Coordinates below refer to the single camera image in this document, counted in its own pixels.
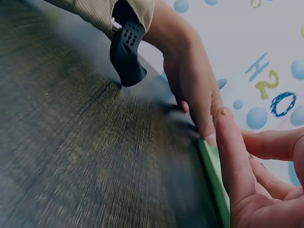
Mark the green sheet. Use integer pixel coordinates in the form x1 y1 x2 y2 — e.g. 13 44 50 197
198 138 231 228

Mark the black wrist band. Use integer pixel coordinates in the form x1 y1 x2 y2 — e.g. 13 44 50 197
109 0 148 87

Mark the person's left hand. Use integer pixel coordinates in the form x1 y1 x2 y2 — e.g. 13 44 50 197
144 0 225 147

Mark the person's right hand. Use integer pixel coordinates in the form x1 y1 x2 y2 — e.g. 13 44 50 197
213 106 304 228

